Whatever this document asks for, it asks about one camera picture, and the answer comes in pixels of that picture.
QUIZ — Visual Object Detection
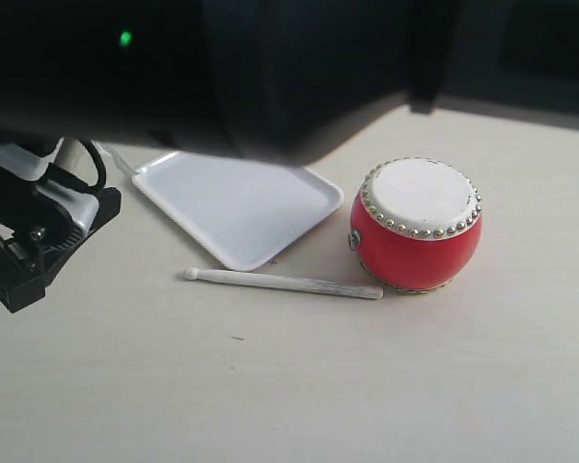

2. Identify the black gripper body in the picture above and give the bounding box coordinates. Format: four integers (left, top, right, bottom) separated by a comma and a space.
0, 185, 122, 313

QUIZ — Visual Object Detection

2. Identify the small red drum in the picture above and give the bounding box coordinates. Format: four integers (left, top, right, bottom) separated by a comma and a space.
348, 157, 483, 293

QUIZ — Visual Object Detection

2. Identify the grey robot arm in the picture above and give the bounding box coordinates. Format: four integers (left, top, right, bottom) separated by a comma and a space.
0, 1, 579, 312

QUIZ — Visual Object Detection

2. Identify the white rectangular plastic tray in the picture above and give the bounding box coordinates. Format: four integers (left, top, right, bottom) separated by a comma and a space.
132, 151, 345, 272

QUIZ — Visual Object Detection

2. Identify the white drumstick with grey marks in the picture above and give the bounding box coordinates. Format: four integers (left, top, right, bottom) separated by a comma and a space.
181, 267, 384, 300

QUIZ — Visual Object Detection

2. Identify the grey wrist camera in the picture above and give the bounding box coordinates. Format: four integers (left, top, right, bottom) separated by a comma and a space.
0, 139, 106, 250

